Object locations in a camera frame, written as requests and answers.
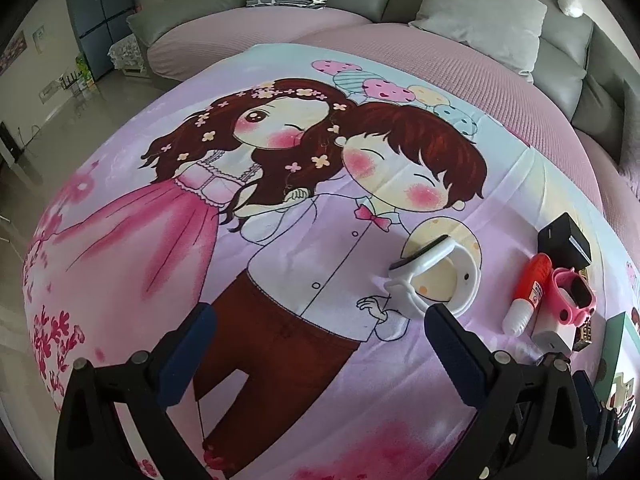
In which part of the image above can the red white glue pen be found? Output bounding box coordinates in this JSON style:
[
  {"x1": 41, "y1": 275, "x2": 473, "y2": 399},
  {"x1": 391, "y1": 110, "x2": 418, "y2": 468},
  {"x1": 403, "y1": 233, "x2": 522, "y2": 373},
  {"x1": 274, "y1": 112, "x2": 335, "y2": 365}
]
[{"x1": 501, "y1": 253, "x2": 552, "y2": 335}]

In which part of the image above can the plain grey cushion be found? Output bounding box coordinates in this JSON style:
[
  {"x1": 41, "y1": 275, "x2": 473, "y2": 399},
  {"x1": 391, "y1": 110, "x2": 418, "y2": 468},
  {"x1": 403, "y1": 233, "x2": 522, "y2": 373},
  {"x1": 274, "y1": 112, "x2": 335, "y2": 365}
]
[{"x1": 409, "y1": 0, "x2": 548, "y2": 73}]

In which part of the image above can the teal cardboard tray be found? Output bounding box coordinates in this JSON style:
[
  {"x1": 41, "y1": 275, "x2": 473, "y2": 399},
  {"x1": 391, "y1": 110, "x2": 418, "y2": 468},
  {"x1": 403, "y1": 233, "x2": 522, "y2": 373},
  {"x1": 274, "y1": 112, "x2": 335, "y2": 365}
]
[{"x1": 597, "y1": 310, "x2": 640, "y2": 461}]

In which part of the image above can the blue grey cabinet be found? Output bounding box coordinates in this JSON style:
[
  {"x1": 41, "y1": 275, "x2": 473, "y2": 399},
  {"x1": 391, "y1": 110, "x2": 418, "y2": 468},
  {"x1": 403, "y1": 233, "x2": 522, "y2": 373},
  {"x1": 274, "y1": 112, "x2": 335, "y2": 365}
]
[{"x1": 65, "y1": 0, "x2": 138, "y2": 81}]

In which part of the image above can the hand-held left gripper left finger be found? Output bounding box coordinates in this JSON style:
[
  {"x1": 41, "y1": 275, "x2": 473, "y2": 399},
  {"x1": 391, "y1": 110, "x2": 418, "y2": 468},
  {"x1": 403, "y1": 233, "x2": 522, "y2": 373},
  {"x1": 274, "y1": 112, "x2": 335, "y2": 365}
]
[{"x1": 54, "y1": 302, "x2": 218, "y2": 480}]

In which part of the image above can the wall poster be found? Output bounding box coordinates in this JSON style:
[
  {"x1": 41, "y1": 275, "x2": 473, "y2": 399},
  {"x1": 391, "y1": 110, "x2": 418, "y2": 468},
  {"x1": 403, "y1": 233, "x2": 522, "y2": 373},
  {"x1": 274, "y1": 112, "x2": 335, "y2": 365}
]
[{"x1": 0, "y1": 30, "x2": 27, "y2": 71}]

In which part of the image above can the green packet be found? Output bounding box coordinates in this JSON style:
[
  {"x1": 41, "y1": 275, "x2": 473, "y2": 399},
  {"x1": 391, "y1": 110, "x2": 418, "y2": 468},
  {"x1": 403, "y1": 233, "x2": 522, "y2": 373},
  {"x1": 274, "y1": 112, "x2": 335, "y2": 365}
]
[{"x1": 75, "y1": 52, "x2": 96, "y2": 86}]

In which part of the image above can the white smart watch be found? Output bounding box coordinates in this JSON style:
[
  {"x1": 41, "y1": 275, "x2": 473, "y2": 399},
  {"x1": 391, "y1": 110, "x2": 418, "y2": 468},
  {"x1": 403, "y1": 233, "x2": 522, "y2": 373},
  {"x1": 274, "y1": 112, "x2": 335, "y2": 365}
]
[{"x1": 384, "y1": 235, "x2": 482, "y2": 320}]

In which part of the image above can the floral cloth stool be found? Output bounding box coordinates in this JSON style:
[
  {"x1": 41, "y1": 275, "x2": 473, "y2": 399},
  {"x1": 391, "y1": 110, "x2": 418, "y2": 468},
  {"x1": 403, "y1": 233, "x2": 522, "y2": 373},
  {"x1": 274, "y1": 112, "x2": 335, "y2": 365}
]
[{"x1": 109, "y1": 35, "x2": 151, "y2": 78}]

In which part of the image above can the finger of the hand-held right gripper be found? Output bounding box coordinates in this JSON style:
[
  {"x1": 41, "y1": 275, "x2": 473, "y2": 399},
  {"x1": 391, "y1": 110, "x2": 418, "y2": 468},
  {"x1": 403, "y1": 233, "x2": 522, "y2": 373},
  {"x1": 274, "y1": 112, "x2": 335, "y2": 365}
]
[{"x1": 572, "y1": 370, "x2": 603, "y2": 428}]

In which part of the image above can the pink smart watch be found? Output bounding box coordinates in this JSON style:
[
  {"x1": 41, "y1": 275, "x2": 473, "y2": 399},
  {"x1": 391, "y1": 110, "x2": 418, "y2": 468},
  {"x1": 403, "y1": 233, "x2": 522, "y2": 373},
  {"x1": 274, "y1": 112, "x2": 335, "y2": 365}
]
[{"x1": 546, "y1": 267, "x2": 596, "y2": 328}]

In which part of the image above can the black power adapter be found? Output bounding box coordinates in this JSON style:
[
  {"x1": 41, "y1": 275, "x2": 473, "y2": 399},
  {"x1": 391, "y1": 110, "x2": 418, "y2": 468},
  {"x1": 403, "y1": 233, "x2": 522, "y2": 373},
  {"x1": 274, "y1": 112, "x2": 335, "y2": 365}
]
[{"x1": 537, "y1": 212, "x2": 592, "y2": 268}]

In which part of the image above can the gold patterned lighter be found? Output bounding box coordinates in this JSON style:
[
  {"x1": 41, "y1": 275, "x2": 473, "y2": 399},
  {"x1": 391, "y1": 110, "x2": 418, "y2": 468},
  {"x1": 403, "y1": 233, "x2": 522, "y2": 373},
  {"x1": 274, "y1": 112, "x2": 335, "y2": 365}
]
[{"x1": 572, "y1": 322, "x2": 596, "y2": 353}]

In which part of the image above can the printed cartoon blanket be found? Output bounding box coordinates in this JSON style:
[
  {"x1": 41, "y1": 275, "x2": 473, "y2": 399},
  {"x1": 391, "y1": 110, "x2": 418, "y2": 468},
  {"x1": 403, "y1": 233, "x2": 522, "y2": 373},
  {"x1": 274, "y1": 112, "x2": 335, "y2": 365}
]
[{"x1": 22, "y1": 42, "x2": 640, "y2": 480}]

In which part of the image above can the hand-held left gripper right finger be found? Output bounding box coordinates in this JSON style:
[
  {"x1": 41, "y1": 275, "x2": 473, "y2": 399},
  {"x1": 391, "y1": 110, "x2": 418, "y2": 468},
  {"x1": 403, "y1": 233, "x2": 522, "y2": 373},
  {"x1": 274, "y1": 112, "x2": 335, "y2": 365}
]
[{"x1": 424, "y1": 302, "x2": 591, "y2": 480}]

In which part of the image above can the white charger block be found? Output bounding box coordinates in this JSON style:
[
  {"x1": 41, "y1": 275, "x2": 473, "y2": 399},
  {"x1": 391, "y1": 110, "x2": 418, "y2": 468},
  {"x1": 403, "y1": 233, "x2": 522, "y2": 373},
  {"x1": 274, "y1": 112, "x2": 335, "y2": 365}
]
[{"x1": 531, "y1": 322, "x2": 576, "y2": 358}]

